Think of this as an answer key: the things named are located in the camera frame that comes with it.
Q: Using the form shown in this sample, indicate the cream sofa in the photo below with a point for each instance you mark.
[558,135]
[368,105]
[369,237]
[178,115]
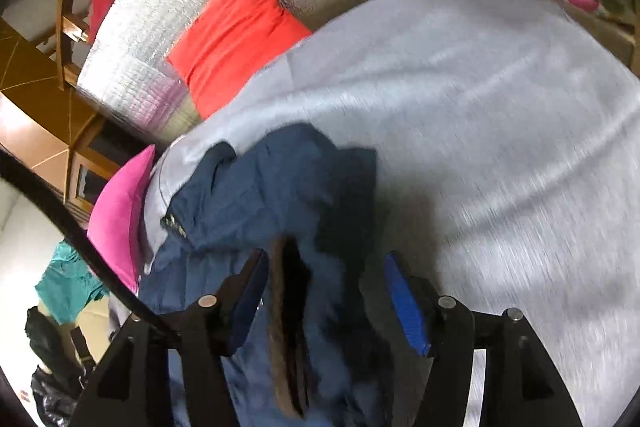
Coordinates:
[95,317]

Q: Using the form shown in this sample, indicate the navy blue jacket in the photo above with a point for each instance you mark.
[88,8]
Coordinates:
[280,187]

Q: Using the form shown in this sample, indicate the teal garment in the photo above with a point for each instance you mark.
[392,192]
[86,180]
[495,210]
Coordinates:
[65,287]

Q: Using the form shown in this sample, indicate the orange-red pillow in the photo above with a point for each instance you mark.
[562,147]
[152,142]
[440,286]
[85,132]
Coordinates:
[235,37]

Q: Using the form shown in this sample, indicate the black garment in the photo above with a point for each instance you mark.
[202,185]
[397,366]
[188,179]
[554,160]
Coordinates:
[47,337]

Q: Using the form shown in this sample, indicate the pink pillow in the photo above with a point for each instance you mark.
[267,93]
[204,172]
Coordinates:
[120,217]

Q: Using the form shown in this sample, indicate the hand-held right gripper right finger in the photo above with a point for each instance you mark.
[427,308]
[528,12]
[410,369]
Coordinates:
[407,307]

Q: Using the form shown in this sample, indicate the grey blanket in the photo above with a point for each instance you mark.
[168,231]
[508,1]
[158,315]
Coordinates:
[475,107]

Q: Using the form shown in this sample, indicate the black puffer jacket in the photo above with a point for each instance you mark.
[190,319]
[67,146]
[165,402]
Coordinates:
[55,397]

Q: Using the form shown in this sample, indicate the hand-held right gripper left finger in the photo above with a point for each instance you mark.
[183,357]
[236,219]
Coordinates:
[250,297]

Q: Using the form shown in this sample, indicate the silver foil insulation sheet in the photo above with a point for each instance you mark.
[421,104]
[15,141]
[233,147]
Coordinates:
[145,72]

